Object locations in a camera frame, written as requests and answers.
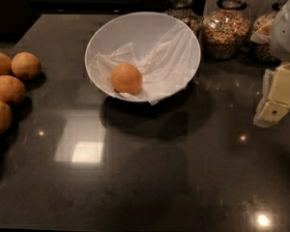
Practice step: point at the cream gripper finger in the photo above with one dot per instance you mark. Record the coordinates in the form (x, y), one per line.
(275, 102)
(261, 31)

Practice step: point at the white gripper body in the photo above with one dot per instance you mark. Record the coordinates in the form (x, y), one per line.
(286, 33)

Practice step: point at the white bowl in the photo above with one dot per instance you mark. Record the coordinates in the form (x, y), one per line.
(132, 33)

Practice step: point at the glass jar middle with cereal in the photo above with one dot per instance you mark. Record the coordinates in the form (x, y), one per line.
(225, 29)

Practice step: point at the glass jar left with grains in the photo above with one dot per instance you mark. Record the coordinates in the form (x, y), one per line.
(182, 10)

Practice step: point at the white plastic bag liner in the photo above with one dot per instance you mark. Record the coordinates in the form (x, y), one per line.
(170, 65)

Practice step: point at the orange top right of pile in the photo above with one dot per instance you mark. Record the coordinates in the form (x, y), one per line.
(26, 66)

